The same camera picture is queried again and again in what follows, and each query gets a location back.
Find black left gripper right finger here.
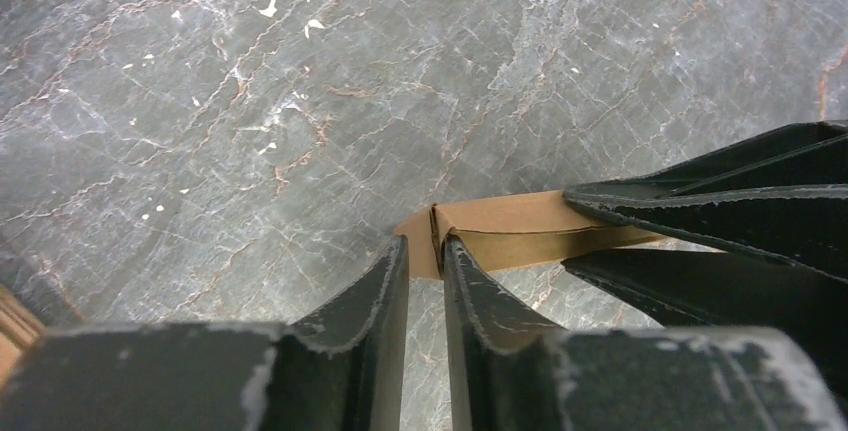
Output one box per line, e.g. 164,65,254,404
442,237,847,430

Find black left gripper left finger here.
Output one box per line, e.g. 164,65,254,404
1,237,409,430

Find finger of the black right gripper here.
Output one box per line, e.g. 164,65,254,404
563,120,847,279
563,249,847,398

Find stack of flat cardboard boxes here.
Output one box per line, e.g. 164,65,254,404
0,286,45,385

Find brown cardboard box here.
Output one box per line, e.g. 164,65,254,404
394,190,664,280

